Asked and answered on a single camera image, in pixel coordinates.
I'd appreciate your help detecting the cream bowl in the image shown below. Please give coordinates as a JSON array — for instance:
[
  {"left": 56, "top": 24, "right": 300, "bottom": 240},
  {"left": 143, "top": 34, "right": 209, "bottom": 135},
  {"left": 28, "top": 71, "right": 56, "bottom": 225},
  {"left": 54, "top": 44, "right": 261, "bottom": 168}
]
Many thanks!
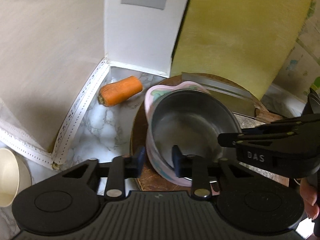
[{"left": 0, "top": 148, "right": 31, "bottom": 207}]

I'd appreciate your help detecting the orange carrot piece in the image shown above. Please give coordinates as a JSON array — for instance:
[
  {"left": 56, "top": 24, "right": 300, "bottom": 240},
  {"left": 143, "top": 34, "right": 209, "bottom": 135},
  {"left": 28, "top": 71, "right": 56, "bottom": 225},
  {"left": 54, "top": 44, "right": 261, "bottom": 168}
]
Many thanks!
[{"left": 98, "top": 76, "right": 143, "bottom": 107}]

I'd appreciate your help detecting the white vented appliance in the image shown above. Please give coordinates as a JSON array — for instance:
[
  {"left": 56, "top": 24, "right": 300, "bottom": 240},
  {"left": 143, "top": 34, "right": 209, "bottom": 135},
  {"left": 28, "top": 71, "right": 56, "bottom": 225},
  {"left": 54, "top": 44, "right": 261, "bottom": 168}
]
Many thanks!
[{"left": 104, "top": 0, "right": 188, "bottom": 77}]

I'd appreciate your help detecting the round wooden cutting board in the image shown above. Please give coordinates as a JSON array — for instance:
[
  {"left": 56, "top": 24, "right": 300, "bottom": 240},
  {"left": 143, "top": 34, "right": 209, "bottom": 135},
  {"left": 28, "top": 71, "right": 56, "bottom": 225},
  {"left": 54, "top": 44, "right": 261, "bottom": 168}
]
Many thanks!
[{"left": 130, "top": 73, "right": 279, "bottom": 191}]

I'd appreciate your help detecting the steel cleaver knife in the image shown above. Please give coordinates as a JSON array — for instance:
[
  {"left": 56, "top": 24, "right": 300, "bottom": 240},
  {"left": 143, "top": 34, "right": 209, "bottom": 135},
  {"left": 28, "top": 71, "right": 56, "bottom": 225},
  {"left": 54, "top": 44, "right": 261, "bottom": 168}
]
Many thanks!
[{"left": 181, "top": 72, "right": 255, "bottom": 118}]

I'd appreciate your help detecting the person's right hand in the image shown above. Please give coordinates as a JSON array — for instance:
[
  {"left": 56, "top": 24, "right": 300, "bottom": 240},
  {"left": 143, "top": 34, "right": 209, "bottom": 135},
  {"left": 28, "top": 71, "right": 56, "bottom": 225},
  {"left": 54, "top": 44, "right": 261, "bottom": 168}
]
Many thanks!
[{"left": 299, "top": 178, "right": 319, "bottom": 220}]

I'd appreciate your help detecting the yellow-green cutting board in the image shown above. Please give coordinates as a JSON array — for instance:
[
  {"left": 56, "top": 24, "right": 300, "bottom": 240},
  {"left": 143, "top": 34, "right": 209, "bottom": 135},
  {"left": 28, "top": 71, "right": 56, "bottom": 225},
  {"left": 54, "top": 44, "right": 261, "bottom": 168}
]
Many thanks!
[{"left": 171, "top": 0, "right": 312, "bottom": 98}]

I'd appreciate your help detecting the pink steel-lined bowl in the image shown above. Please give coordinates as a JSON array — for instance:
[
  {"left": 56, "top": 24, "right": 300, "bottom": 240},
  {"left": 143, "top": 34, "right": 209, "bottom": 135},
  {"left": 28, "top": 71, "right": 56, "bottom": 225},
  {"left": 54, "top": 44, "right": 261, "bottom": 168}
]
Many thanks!
[{"left": 144, "top": 81, "right": 241, "bottom": 187}]

